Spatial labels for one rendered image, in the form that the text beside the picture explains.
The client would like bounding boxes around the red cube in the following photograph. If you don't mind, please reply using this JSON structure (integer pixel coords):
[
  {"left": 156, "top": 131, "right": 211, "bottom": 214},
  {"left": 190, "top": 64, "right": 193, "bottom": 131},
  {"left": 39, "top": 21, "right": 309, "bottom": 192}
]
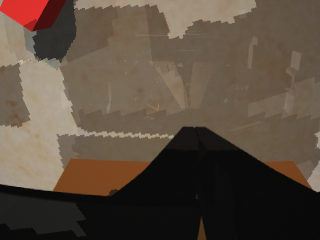
[{"left": 0, "top": 0, "right": 67, "bottom": 32}]

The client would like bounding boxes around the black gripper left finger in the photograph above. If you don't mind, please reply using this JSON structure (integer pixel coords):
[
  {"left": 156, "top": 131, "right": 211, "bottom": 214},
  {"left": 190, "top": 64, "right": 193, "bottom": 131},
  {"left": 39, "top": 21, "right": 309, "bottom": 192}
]
[{"left": 0, "top": 127, "right": 203, "bottom": 240}]

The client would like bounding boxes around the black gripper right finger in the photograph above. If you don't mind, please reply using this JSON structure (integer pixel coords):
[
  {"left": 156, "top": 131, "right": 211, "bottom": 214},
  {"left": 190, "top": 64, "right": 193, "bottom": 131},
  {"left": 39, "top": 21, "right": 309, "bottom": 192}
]
[{"left": 195, "top": 127, "right": 320, "bottom": 240}]

